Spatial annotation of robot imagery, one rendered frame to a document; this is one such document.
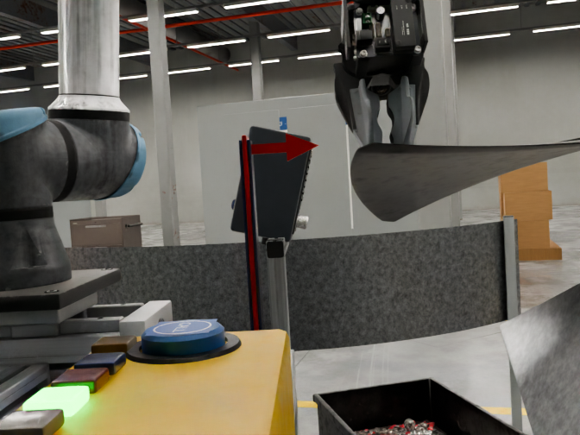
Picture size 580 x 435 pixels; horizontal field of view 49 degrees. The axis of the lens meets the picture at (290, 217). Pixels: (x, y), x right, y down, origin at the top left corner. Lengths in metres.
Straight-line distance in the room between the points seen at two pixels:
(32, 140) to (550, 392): 0.67
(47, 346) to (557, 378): 0.58
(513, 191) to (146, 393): 8.39
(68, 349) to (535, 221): 8.03
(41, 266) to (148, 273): 1.57
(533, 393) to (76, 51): 0.73
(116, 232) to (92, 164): 6.25
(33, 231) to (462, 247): 1.90
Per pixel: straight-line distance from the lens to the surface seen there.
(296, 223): 1.16
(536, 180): 8.63
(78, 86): 0.97
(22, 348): 0.87
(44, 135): 0.91
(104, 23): 0.99
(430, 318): 2.48
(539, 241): 8.67
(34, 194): 0.89
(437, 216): 4.82
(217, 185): 7.02
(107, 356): 0.30
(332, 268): 2.30
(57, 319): 0.85
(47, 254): 0.88
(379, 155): 0.52
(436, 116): 4.83
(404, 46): 0.58
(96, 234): 7.30
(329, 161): 6.66
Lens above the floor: 1.15
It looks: 3 degrees down
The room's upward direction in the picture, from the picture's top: 3 degrees counter-clockwise
